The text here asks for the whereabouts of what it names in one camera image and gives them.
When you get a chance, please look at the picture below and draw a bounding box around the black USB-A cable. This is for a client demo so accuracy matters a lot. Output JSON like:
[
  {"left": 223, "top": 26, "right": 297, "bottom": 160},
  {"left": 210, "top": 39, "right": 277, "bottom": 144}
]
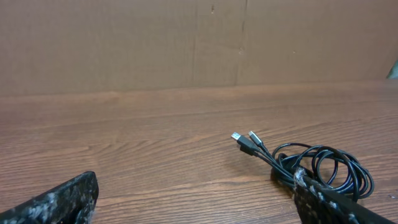
[{"left": 231, "top": 131, "right": 375, "bottom": 202}]

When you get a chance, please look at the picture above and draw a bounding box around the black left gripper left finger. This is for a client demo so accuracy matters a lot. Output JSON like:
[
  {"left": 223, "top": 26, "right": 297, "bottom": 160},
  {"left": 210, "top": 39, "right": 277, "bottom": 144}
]
[{"left": 1, "top": 171, "right": 99, "bottom": 224}]

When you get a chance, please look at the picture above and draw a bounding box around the brown cardboard wall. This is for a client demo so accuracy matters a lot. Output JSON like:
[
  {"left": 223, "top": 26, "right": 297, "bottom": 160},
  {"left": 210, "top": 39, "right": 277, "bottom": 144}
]
[{"left": 1, "top": 0, "right": 397, "bottom": 96}]

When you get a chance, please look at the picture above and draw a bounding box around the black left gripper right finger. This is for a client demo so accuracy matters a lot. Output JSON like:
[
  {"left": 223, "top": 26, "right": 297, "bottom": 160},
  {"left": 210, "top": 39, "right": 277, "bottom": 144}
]
[{"left": 294, "top": 168, "right": 394, "bottom": 224}]

